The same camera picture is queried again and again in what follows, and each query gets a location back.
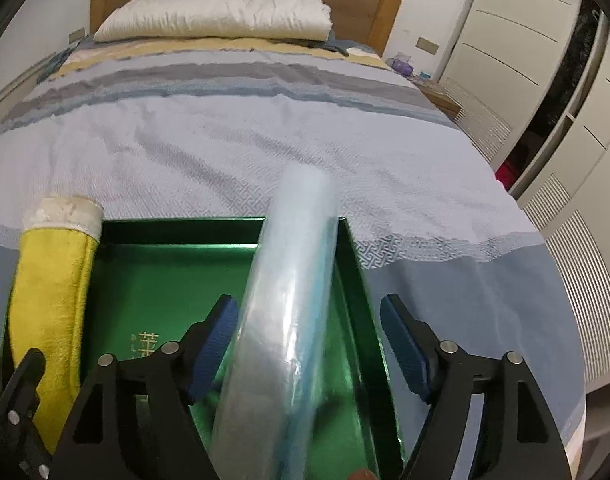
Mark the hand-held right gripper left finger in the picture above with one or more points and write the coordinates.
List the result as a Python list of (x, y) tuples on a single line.
[(211, 350)]

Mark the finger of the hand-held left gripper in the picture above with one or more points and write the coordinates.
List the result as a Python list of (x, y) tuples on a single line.
[(22, 390)]

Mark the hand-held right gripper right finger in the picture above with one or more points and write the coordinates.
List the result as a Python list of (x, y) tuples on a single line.
[(405, 350)]

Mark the green box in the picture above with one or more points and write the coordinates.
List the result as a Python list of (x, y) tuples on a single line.
[(165, 290)]

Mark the clear plastic blue packet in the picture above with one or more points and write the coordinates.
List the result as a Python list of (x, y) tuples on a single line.
[(285, 280)]

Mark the yellow towel with white band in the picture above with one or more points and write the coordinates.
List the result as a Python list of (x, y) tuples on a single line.
[(55, 290)]

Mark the pink cloth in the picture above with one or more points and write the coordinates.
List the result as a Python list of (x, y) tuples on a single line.
[(507, 172)]

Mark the striped bedspread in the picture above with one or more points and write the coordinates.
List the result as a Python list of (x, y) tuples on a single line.
[(210, 125)]

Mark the wooden nightstand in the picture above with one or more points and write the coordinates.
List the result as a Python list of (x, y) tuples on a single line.
[(442, 100)]

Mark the purple tissue box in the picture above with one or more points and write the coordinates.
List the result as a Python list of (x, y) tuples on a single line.
[(402, 65)]

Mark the white pillow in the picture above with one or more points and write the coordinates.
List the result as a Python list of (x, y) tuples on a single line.
[(220, 12)]

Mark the wooden headboard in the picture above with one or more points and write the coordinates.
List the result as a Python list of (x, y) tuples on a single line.
[(355, 5)]

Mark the wall switch panel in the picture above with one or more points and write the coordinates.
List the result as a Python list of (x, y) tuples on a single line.
[(427, 45), (76, 35)]

